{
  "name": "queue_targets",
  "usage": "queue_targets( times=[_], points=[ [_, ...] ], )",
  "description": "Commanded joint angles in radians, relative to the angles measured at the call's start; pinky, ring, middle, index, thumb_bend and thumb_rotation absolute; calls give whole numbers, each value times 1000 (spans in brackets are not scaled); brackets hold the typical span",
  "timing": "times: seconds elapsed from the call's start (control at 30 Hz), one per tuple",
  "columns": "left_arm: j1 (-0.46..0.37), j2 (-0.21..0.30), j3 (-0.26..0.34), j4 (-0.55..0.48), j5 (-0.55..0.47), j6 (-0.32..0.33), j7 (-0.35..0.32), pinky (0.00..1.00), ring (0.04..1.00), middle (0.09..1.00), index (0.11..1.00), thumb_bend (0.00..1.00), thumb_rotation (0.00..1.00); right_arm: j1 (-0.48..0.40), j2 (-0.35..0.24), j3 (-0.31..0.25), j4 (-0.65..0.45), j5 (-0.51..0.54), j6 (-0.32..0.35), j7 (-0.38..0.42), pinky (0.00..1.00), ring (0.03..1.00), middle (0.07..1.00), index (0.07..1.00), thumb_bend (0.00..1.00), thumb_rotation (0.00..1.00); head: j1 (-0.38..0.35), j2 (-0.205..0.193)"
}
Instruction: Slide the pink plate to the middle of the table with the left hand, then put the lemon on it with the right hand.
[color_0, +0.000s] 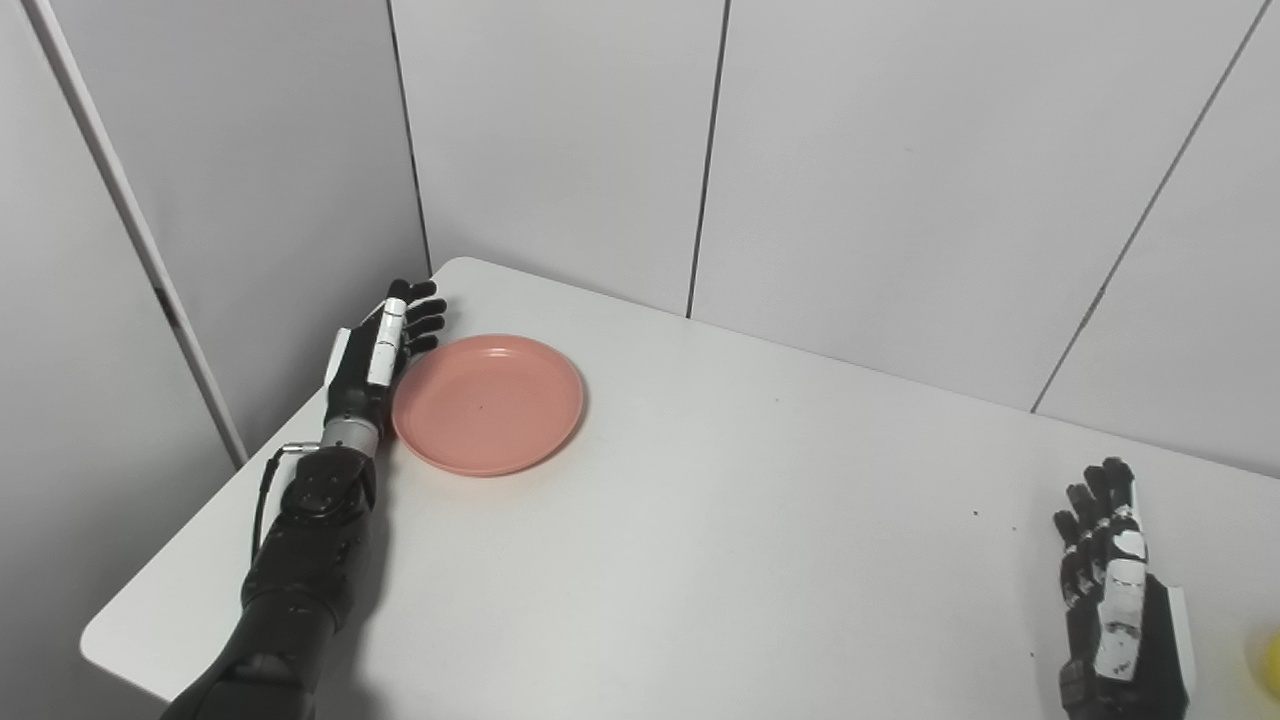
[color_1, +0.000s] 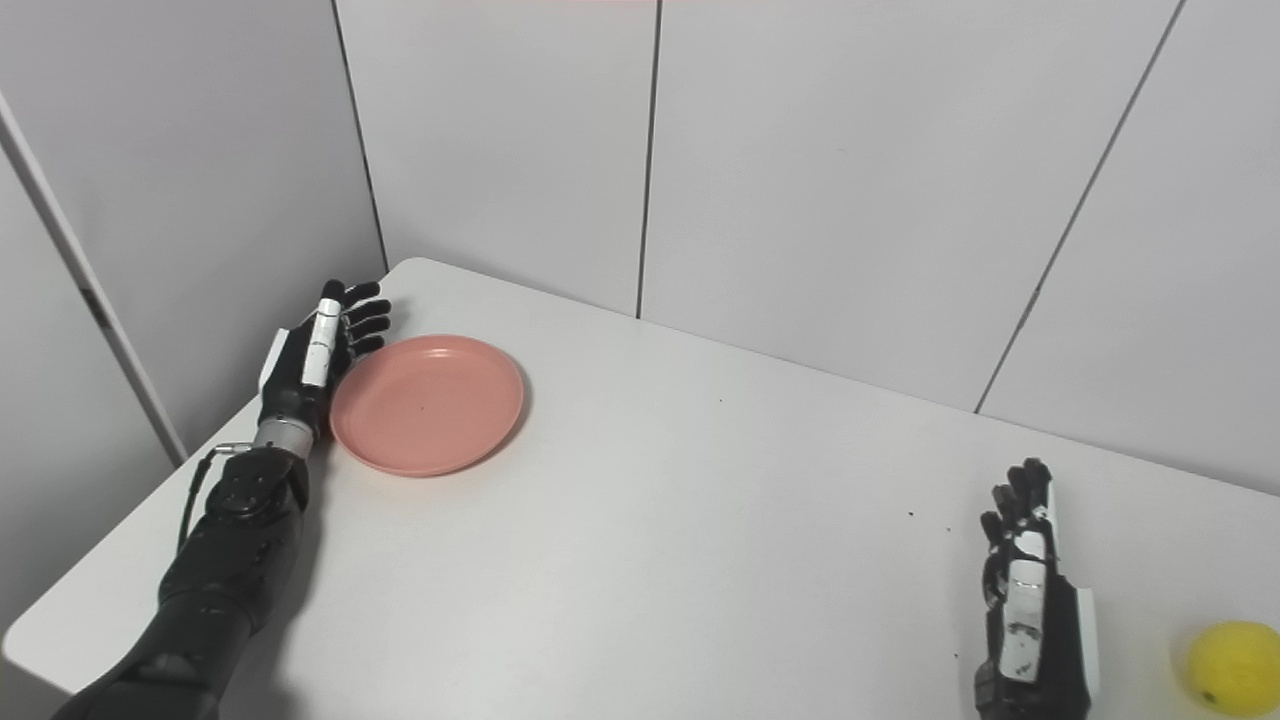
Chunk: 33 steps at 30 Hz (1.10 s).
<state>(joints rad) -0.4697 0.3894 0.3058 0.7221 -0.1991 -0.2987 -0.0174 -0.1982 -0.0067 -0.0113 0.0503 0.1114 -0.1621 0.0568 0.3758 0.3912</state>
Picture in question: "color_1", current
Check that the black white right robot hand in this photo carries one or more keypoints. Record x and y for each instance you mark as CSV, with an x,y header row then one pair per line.
x,y
1040,640

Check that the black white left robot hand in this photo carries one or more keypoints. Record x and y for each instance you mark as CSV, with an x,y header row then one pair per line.
x,y
295,375

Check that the pink round plate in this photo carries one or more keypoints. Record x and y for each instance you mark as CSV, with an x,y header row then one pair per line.
x,y
427,405

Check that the yellow lemon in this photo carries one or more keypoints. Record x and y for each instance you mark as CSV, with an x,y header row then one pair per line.
x,y
1238,668

